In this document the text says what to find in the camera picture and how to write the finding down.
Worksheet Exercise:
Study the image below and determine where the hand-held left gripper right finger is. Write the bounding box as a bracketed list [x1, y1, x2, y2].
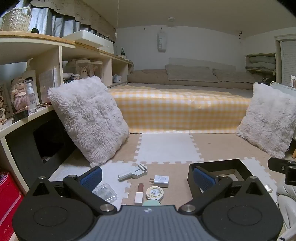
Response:
[179, 167, 272, 214]

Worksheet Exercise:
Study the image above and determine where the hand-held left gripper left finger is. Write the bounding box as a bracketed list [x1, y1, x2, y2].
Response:
[25, 166, 117, 215]

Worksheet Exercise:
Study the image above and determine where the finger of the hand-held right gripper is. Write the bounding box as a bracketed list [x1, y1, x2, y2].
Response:
[268, 158, 296, 186]

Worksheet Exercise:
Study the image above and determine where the clear plastic case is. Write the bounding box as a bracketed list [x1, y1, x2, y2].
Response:
[92, 184, 117, 203]

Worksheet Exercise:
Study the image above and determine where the black box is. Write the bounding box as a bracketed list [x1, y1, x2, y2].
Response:
[187, 158, 254, 200]

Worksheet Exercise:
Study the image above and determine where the white wall charger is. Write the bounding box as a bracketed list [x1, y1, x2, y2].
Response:
[148, 175, 170, 188]

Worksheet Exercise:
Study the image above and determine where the white watch link tool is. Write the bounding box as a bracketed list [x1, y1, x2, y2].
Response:
[118, 163, 147, 182]

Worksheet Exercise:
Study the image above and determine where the brown and white lipstick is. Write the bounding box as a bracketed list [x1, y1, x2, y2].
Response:
[134, 183, 144, 206]

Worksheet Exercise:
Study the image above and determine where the round white tape measure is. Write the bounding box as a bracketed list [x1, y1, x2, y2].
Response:
[146, 186, 165, 201]

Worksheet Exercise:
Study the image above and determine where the white cushion lower right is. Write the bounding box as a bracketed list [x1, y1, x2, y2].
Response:
[276, 178, 296, 241]

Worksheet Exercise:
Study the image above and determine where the white fluffy pillow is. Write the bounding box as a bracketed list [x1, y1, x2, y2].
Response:
[47, 76, 130, 168]
[235, 82, 296, 159]

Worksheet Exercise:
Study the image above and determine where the foam puzzle floor mat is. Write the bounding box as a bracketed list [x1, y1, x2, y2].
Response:
[48, 133, 287, 209]

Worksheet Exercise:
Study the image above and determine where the yellow checked mattress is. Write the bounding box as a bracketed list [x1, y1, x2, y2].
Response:
[107, 82, 255, 134]

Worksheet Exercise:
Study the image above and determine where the white cabinet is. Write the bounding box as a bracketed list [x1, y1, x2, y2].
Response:
[270, 81, 296, 93]

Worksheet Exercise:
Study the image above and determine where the red storage box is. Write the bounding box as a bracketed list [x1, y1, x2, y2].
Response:
[0, 170, 25, 241]

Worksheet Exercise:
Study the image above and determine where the small black block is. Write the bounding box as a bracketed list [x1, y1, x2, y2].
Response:
[12, 110, 29, 123]

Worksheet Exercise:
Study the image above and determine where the beige bed pillow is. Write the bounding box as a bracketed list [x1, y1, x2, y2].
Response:
[213, 68, 256, 83]
[165, 64, 219, 83]

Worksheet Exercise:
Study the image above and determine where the small white bottle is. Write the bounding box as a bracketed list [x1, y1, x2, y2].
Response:
[25, 80, 39, 112]

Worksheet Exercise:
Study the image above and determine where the shelf with folded blankets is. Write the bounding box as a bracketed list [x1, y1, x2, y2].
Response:
[245, 53, 277, 78]

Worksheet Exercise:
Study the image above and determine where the white grid pattern box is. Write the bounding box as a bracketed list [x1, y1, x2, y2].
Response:
[39, 68, 61, 104]

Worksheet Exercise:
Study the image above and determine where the window with blind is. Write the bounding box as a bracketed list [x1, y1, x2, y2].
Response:
[275, 35, 296, 88]

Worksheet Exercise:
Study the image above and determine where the pink doll figurine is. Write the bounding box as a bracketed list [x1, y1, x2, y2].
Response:
[10, 77, 31, 112]

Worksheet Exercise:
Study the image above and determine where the clear glass dome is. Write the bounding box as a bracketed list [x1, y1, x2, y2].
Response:
[91, 61, 103, 78]

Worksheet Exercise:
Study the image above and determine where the rabbit figurine glass dome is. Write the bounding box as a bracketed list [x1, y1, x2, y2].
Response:
[75, 60, 92, 79]

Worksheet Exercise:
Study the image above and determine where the brown animal figurine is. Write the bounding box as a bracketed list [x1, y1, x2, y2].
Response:
[0, 85, 13, 126]

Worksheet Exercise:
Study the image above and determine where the beige rolled duvet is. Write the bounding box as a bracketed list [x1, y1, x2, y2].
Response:
[127, 69, 254, 90]

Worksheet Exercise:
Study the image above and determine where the white pump lotion bottle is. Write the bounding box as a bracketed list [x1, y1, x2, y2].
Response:
[22, 58, 38, 105]

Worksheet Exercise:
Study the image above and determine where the flat white box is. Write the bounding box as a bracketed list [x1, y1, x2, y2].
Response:
[61, 30, 116, 48]

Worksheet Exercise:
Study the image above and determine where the wooden shelf unit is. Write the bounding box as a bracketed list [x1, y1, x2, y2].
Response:
[0, 31, 134, 200]

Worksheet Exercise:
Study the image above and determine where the lace edged cloth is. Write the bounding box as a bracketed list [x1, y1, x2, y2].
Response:
[30, 0, 117, 42]

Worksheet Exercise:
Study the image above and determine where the white woven basket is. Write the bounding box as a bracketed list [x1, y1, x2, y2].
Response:
[1, 6, 32, 32]

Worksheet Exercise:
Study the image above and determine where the white hanging wall bag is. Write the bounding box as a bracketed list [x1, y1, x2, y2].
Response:
[157, 27, 167, 53]

